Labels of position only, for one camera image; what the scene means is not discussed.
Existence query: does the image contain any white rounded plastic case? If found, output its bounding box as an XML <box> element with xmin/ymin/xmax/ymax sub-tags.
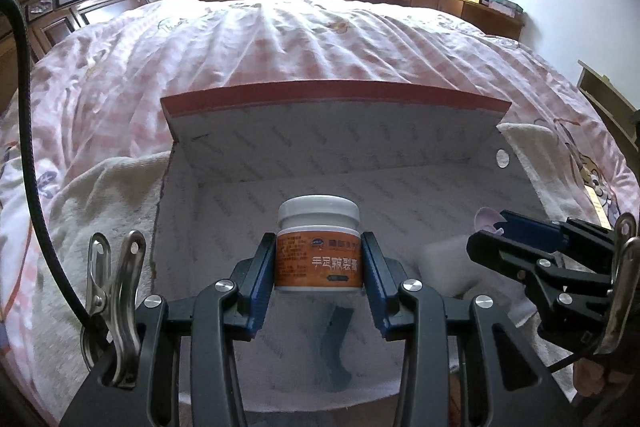
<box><xmin>412</xmin><ymin>234</ymin><xmax>493</xmax><ymax>300</ymax></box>

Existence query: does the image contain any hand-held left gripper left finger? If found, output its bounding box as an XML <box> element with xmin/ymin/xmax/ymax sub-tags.
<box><xmin>60</xmin><ymin>232</ymin><xmax>279</xmax><ymax>427</ymax></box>

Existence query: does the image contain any dark wooden headboard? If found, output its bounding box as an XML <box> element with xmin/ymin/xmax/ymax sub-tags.
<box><xmin>0</xmin><ymin>0</ymin><xmax>151</xmax><ymax>108</ymax></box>

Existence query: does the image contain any white jar with orange label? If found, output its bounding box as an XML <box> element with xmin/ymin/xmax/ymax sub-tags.
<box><xmin>276</xmin><ymin>195</ymin><xmax>363</xmax><ymax>294</ymax></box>

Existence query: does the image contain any pink printed bedsheet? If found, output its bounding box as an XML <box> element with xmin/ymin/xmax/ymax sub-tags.
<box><xmin>0</xmin><ymin>0</ymin><xmax>640</xmax><ymax>358</ymax></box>

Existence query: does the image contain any red cardboard box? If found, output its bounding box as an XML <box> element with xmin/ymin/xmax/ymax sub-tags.
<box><xmin>151</xmin><ymin>79</ymin><xmax>548</xmax><ymax>413</ymax></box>

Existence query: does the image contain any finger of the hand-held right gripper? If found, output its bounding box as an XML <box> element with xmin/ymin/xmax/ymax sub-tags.
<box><xmin>466</xmin><ymin>230</ymin><xmax>577</xmax><ymax>309</ymax></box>
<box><xmin>500</xmin><ymin>208</ymin><xmax>572</xmax><ymax>249</ymax></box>

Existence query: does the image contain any wooden chair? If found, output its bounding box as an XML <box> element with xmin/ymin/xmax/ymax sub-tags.
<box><xmin>577</xmin><ymin>59</ymin><xmax>640</xmax><ymax>148</ymax></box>

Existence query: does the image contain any person's right hand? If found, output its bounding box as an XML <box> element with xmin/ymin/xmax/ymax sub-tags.
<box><xmin>572</xmin><ymin>351</ymin><xmax>618</xmax><ymax>399</ymax></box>

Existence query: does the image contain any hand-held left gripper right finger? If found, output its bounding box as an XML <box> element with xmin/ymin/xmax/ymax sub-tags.
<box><xmin>360</xmin><ymin>231</ymin><xmax>586</xmax><ymax>427</ymax></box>

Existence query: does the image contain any white towel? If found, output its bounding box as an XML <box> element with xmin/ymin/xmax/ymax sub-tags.
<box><xmin>0</xmin><ymin>122</ymin><xmax>640</xmax><ymax>427</ymax></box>

